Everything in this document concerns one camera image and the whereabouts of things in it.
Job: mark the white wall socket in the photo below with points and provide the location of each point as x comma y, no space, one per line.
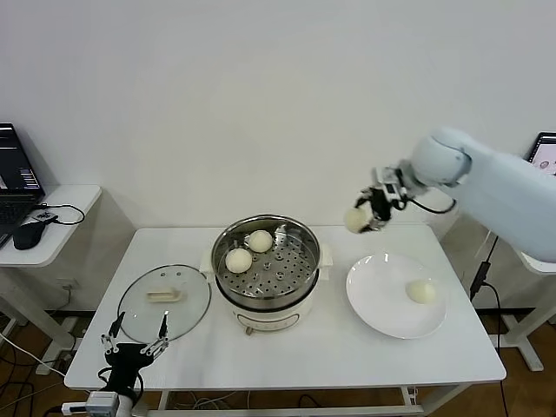
69,285

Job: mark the black computer mouse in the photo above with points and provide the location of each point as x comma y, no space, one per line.
27,236

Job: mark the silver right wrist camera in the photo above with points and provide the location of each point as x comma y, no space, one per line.
388,180

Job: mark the white round plate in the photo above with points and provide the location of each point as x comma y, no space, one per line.
369,304

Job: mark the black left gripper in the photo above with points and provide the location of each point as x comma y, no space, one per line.
128,367

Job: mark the perforated steel steamer basket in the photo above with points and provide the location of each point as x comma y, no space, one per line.
286,278

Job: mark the small black usb hub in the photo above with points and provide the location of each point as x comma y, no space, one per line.
44,215

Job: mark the black laptop with dark screen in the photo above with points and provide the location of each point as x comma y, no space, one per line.
17,165

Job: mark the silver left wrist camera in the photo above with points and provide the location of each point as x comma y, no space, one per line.
102,404

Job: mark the white side desk with mouse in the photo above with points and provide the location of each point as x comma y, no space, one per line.
65,243

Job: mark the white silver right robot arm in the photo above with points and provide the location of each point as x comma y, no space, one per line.
499,195

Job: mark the grey laptop with pink screen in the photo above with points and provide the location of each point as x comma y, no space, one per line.
545,152

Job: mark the cream electric cooker pot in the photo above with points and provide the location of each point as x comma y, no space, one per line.
269,319

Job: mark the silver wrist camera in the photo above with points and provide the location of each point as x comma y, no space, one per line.
102,404
388,180

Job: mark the white table frame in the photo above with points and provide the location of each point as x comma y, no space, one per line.
347,410

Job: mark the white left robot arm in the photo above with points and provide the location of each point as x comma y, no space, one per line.
127,408

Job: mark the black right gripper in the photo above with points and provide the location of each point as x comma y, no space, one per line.
381,204

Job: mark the white steamed baozi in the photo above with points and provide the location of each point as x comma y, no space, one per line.
355,220
260,241
420,291
238,260

